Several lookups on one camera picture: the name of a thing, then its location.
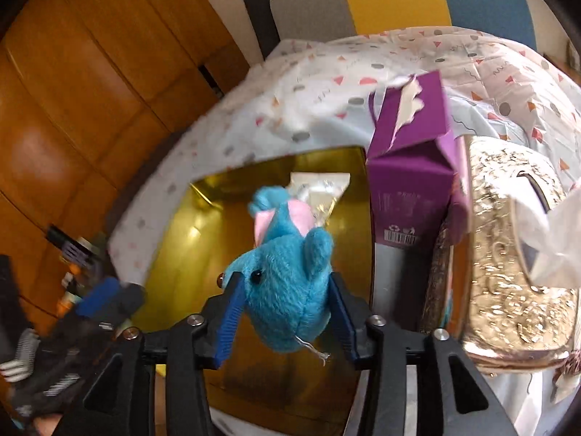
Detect blue plush mouse toy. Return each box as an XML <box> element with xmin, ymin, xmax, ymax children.
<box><xmin>217</xmin><ymin>186</ymin><xmax>334</xmax><ymax>362</ymax></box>

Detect gold metal storage tin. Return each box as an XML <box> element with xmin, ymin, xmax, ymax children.
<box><xmin>131</xmin><ymin>146</ymin><xmax>378</xmax><ymax>436</ymax></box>

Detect clear packaged snack bag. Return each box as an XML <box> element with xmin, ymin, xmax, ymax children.
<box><xmin>287</xmin><ymin>171</ymin><xmax>350</xmax><ymax>226</ymax></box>

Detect ornate gold tissue box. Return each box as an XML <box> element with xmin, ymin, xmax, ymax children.
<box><xmin>420</xmin><ymin>136</ymin><xmax>579</xmax><ymax>372</ymax></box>

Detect purple cardboard box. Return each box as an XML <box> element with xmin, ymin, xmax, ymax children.
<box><xmin>366</xmin><ymin>71</ymin><xmax>469</xmax><ymax>249</ymax></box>

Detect patterned white tablecloth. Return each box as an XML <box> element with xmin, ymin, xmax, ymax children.
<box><xmin>107</xmin><ymin>25</ymin><xmax>581</xmax><ymax>436</ymax></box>

